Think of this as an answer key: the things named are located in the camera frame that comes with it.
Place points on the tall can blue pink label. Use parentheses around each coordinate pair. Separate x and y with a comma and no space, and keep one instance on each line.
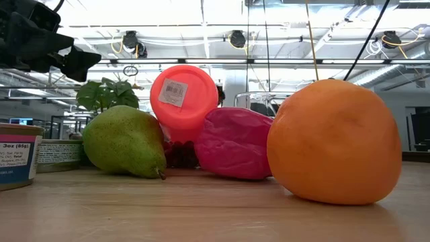
(16,158)

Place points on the red bell pepper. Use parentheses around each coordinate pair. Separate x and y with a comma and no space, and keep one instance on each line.
(235,144)

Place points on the computer monitor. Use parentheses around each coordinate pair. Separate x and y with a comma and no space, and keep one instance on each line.
(21,121)

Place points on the dark desk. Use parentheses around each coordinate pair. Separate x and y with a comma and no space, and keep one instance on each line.
(416,157)

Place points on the orange fruit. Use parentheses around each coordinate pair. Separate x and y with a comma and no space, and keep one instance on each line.
(336,144)

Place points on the gold can green label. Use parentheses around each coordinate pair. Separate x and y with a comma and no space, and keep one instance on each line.
(60,156)

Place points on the green speckled pear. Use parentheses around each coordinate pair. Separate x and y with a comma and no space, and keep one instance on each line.
(124,141)

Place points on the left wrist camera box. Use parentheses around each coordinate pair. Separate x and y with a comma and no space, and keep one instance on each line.
(45,17)

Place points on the clear plastic bin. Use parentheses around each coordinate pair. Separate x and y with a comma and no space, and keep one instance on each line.
(255,101)

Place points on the silver ventilation duct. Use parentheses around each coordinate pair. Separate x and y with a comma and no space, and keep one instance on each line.
(386,74)

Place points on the dark red grape bunch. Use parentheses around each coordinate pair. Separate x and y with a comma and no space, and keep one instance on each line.
(181,154)

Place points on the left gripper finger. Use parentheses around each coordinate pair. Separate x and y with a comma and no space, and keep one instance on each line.
(33,43)
(79,62)

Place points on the green potted plant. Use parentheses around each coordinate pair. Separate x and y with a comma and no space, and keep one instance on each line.
(107,94)

